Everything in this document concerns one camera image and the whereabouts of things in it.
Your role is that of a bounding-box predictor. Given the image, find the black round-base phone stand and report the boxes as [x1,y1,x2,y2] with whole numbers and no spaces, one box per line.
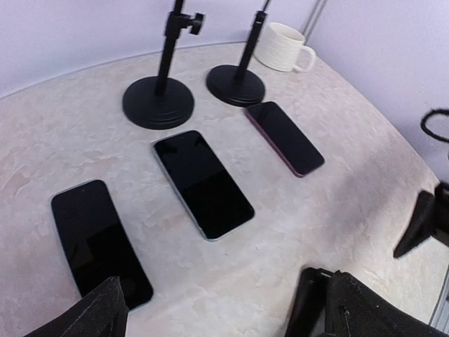
[122,0,204,130]

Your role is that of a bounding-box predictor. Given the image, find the right aluminium corner post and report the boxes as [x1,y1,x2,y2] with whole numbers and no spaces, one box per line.
[302,0,328,40]

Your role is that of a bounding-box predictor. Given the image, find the silver edged black smartphone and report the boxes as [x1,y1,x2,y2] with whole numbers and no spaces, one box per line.
[153,130,255,241]

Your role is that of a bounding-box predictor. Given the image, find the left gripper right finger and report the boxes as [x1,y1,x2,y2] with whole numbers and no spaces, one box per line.
[317,270,446,336]

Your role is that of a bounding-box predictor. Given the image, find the purple edged black smartphone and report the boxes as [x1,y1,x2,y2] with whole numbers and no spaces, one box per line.
[245,101,325,177]

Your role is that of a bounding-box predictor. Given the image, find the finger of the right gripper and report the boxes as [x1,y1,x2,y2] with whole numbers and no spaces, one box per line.
[393,182,448,258]

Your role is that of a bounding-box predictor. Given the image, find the white ceramic mug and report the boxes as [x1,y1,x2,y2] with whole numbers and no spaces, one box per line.
[254,22,317,72]

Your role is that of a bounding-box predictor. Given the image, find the left gripper left finger seen under phone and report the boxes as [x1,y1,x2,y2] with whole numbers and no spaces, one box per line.
[28,277,128,336]

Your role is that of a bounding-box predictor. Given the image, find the black folding phone stand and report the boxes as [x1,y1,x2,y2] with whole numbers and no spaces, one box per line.
[285,267,333,336]

